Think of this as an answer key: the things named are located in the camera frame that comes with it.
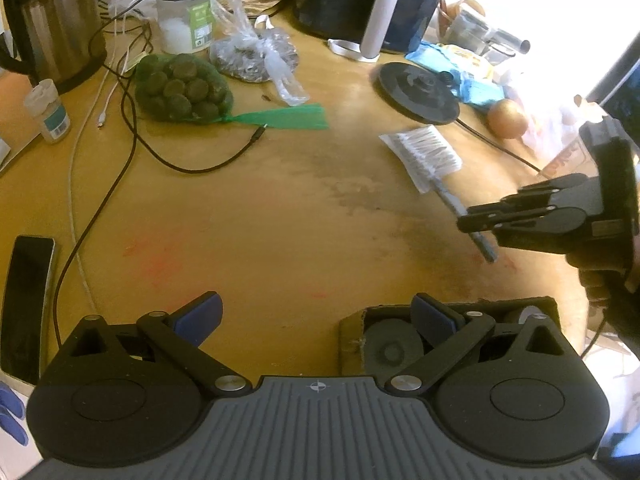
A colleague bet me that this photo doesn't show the silver foil sachet strip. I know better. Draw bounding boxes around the silver foil sachet strip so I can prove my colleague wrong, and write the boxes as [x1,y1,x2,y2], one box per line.
[430,178,500,265]

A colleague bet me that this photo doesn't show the cotton swab pack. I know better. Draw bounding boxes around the cotton swab pack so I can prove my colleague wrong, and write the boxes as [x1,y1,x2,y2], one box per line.
[380,126,463,194]

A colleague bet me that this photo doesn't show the right human hand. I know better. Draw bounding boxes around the right human hand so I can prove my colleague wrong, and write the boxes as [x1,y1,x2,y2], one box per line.
[579,271,639,356]

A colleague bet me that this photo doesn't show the clear plastic bag right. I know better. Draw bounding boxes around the clear plastic bag right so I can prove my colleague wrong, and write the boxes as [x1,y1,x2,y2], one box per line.
[502,80,588,160]

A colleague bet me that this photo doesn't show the cardboard box with items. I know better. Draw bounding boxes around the cardboard box with items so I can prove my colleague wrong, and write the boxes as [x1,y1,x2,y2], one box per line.
[338,296,560,385]

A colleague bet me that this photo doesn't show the yellow onion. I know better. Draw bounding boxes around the yellow onion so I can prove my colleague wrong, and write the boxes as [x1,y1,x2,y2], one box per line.
[487,99,528,139]

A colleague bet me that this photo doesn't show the blue snack package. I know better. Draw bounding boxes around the blue snack package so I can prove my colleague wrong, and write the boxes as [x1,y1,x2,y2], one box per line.
[405,41,506,112]

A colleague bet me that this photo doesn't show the black smartphone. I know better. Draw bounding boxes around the black smartphone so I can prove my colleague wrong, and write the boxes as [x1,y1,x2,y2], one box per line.
[1,235,55,385]

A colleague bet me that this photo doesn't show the yellow snack packet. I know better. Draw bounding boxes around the yellow snack packet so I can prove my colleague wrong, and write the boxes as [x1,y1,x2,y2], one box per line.
[439,44,494,78]

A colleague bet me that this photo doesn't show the black kettle base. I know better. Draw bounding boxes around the black kettle base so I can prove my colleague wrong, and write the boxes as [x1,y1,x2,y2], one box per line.
[375,62,460,126]

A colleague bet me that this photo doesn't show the blue gloves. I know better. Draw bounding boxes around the blue gloves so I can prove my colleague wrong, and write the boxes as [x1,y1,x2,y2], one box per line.
[0,382,29,446]

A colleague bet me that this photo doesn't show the silver foil roll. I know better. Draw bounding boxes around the silver foil roll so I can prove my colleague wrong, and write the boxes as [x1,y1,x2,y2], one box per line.
[444,2,530,65]

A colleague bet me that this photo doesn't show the green net bag of fruit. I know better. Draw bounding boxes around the green net bag of fruit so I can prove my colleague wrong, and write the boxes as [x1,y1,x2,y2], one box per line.
[134,53,329,130]

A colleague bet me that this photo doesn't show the cardboard tube paper towel holder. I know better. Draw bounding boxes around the cardboard tube paper towel holder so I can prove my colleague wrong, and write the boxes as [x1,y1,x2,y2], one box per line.
[326,0,398,63]

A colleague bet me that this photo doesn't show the small white pill bottle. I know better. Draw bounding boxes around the small white pill bottle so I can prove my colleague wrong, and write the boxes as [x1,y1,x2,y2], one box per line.
[23,78,70,144]

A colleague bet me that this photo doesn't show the clear plastic bag dark contents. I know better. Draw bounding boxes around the clear plastic bag dark contents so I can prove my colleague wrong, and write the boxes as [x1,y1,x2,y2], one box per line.
[209,0,310,106]

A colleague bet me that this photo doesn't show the white plastic tub green label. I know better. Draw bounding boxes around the white plastic tub green label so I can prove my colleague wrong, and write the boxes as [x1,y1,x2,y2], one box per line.
[156,0,216,54]

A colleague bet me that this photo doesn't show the stainless steel kettle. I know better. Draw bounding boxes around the stainless steel kettle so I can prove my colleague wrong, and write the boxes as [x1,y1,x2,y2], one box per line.
[1,0,106,93]

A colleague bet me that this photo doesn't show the black kettle power cord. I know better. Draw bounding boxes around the black kettle power cord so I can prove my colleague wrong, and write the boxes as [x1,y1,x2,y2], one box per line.
[454,117,542,174]

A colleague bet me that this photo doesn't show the white usb cable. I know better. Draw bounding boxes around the white usb cable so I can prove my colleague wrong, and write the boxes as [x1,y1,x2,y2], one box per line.
[67,0,147,316]

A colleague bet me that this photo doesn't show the black thin cable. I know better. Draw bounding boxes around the black thin cable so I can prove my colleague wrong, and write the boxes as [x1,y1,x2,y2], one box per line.
[52,8,270,348]

